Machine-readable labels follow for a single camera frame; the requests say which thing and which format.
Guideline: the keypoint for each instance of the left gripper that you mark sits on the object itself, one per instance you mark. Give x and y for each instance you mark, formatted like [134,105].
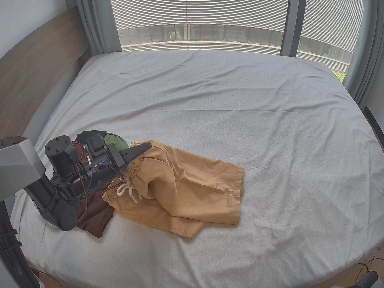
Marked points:
[103,172]

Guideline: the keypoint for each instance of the tan shorts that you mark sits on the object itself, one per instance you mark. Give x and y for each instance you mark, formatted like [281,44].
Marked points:
[186,184]

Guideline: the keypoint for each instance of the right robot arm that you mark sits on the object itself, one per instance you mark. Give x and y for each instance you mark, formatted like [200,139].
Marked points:
[367,280]

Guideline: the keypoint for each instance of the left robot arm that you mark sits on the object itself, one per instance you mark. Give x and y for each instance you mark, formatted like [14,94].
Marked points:
[21,163]

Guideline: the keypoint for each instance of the bed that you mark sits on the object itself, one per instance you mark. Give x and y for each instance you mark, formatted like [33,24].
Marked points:
[210,100]

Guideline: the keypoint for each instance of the green garment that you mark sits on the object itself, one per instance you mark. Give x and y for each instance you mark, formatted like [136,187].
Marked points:
[115,142]

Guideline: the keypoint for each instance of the black garment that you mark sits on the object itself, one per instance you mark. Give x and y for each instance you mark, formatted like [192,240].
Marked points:
[90,135]

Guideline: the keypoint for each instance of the brown garment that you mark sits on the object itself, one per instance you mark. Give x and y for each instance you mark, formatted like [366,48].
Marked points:
[96,214]

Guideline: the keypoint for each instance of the grey-green curtain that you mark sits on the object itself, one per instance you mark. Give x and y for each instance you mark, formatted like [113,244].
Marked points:
[96,16]
[370,40]

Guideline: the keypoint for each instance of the window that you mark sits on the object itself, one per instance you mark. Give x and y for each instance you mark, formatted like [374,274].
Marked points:
[210,10]

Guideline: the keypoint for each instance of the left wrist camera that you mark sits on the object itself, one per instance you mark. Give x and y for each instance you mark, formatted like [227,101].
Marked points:
[95,144]

